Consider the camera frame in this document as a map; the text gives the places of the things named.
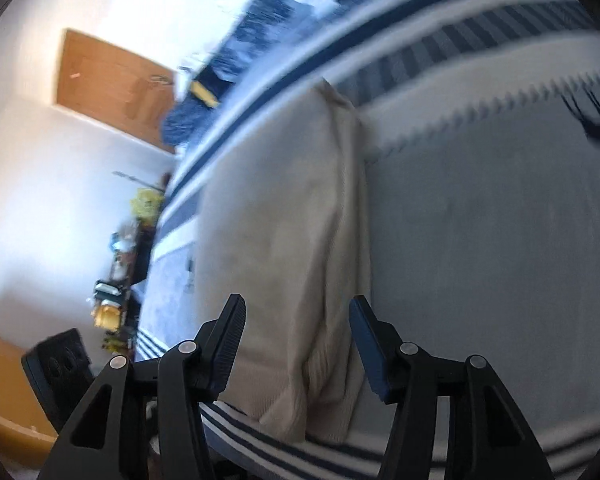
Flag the cluttered dark side table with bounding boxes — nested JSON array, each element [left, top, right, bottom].
[[87, 220, 157, 357]]

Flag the orange wooden furniture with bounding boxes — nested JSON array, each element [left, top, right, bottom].
[[0, 330, 59, 454]]

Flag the blue printed quilt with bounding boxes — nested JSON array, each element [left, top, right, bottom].
[[161, 0, 342, 147]]

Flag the black metal rod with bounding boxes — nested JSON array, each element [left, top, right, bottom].
[[112, 170, 167, 191]]

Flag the wooden door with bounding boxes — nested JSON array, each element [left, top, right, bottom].
[[55, 28, 179, 155]]

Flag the grey striped deer blanket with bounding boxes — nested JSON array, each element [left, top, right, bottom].
[[130, 0, 600, 480]]

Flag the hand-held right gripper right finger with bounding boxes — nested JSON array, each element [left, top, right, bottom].
[[348, 295, 556, 480]]

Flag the yellow plastic bag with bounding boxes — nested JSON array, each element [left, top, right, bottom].
[[129, 188, 164, 224]]

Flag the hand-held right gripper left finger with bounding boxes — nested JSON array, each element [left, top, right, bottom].
[[36, 293, 247, 480]]

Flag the cream knit sweater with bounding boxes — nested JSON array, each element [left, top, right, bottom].
[[195, 79, 374, 444]]

